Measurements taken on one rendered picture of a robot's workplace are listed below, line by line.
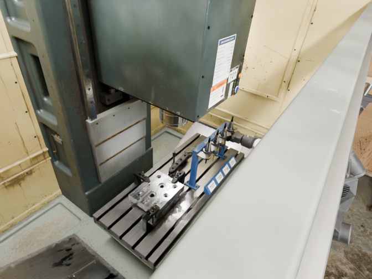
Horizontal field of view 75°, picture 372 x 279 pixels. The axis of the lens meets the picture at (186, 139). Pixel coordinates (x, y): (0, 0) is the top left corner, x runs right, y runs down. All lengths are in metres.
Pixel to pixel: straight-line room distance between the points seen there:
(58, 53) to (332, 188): 1.26
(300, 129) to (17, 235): 2.09
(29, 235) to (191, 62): 1.66
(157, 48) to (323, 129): 0.96
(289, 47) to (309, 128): 1.85
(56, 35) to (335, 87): 1.22
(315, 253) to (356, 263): 2.86
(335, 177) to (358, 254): 2.88
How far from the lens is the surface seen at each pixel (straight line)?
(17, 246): 2.11
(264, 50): 2.07
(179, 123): 1.26
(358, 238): 3.30
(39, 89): 1.70
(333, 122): 0.19
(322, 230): 0.23
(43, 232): 2.11
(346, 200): 1.49
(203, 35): 0.96
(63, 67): 1.38
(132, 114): 1.73
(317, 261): 0.21
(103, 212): 1.67
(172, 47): 1.04
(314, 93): 0.23
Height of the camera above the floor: 2.20
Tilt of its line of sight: 36 degrees down
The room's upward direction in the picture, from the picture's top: 5 degrees clockwise
